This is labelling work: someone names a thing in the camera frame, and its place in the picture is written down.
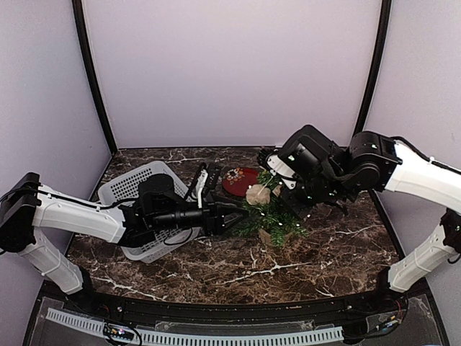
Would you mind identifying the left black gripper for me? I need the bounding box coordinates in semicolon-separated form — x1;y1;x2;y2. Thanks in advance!
152;192;250;237

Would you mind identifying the beige fluffy ornament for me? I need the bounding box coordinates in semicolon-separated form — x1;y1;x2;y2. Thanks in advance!
246;177;273;205

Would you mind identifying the red floral plate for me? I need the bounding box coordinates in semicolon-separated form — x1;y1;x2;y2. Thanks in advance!
222;167;259;197

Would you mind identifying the small potted christmas tree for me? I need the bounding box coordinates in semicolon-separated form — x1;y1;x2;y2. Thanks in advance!
233;170;308;247

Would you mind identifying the white plastic basket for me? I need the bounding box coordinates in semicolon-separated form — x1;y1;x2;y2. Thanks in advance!
98;161;201;264

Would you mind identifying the small seashell ornament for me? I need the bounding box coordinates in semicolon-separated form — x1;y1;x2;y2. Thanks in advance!
272;185;282;197

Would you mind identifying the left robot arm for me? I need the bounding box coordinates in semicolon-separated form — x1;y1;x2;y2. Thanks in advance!
1;172;249;314

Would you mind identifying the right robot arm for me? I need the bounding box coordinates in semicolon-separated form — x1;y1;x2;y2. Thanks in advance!
266;125;460;313

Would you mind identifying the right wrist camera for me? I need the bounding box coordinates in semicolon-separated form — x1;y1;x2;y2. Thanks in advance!
257;148;298;181

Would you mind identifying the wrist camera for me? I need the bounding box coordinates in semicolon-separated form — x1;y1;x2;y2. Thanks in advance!
257;148;298;181
184;162;222;209

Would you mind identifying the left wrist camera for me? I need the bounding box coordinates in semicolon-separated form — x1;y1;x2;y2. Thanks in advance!
184;162;222;209

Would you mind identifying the black front rail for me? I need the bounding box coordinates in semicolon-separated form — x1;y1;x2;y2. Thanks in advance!
64;291;409;325

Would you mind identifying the white cable duct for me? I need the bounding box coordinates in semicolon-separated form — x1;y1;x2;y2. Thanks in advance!
45;308;344;345

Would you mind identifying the right black frame post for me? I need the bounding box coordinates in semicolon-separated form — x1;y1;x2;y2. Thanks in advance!
353;0;393;136

